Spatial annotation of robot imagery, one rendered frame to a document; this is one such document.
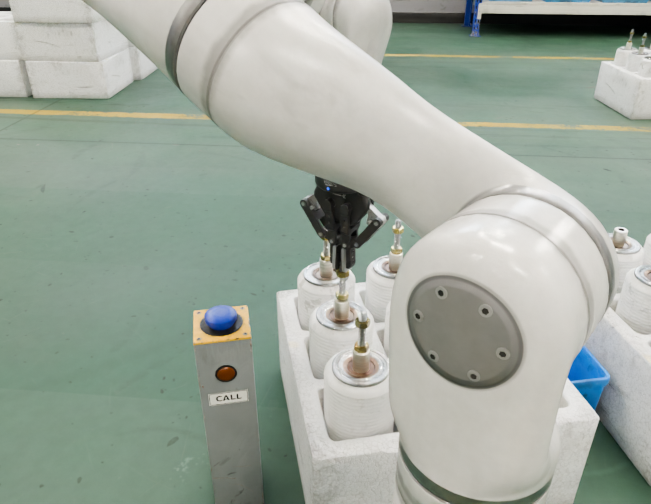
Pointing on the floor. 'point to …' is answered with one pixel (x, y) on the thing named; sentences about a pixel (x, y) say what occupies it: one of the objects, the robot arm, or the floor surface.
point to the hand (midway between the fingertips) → (342, 256)
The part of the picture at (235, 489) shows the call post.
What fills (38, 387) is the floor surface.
